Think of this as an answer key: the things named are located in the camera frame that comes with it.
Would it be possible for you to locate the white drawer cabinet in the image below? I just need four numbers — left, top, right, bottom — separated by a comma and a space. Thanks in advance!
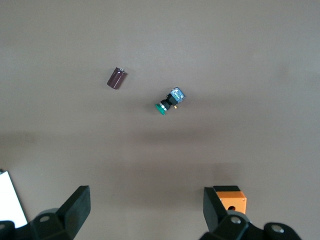
0, 169, 28, 229

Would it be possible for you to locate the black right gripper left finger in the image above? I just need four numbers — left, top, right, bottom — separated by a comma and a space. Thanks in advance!
0, 185, 91, 240

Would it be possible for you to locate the maroon cylindrical capacitor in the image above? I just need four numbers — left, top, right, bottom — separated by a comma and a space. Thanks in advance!
106, 66, 129, 90

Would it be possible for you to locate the orange box with hole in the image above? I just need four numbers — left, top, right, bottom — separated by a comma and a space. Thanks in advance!
213, 185, 248, 215

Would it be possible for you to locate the green push button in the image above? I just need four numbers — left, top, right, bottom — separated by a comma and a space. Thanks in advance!
154, 86, 187, 116

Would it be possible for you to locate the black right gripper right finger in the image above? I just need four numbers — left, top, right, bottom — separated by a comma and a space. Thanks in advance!
199, 186, 302, 240

